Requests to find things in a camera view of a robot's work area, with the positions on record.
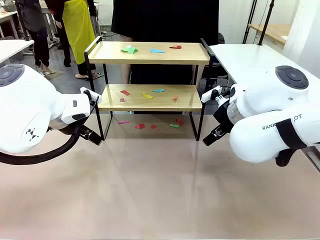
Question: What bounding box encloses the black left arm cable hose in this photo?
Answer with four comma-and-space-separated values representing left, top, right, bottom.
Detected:
0, 123, 86, 166

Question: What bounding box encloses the person with yellow apron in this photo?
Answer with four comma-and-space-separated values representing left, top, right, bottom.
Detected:
44, 0, 105, 81

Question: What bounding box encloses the beige floor mat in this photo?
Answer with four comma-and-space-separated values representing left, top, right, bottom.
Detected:
40, 70, 66, 81

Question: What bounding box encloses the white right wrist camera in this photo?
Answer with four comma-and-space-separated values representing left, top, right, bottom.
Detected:
201, 85, 231, 104

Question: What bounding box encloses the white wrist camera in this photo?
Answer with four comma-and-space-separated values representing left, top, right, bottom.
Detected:
201, 85, 231, 104
79, 86, 103, 106

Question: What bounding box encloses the black right arm cable strap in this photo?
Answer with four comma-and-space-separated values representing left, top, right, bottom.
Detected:
274, 118, 309, 168

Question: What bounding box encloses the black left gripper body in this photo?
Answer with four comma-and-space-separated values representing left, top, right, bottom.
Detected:
49, 116, 88, 138

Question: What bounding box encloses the person in dark grey clothes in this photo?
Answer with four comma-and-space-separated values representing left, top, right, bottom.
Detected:
15, 0, 57, 76

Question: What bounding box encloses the wooden workbench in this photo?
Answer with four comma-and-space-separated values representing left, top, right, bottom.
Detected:
246, 23, 292, 46

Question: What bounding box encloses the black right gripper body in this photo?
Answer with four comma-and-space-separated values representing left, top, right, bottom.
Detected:
212, 98, 236, 133

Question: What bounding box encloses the two-tier wooden shelf black frame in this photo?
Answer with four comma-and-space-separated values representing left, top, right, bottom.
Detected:
84, 36, 215, 142

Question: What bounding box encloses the large white side table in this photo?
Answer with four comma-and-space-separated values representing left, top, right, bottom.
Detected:
207, 44, 320, 88

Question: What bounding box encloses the black tripod pole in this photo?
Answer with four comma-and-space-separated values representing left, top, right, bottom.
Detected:
257, 0, 276, 47
241, 0, 259, 46

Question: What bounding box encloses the person in black clothes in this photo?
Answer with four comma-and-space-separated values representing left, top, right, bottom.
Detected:
110, 0, 220, 86

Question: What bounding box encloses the white table with white legs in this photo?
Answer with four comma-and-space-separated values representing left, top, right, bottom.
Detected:
0, 39, 35, 65

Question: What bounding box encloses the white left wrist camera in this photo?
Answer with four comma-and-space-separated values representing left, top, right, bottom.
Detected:
79, 86, 103, 106

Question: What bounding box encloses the grey aluminium rail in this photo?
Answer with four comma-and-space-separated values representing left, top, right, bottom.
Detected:
301, 144, 320, 174

